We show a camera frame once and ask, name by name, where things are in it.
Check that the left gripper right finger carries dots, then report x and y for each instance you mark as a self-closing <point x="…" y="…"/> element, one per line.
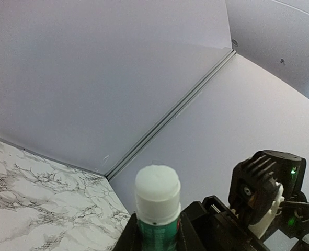
<point x="187" y="238"/>

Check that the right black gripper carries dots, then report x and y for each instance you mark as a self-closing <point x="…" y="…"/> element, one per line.
<point x="218" y="228"/>

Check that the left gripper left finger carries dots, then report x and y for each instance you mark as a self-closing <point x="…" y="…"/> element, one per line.
<point x="131" y="238"/>

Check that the white green glue stick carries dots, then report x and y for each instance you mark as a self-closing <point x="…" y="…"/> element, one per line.
<point x="158" y="207"/>

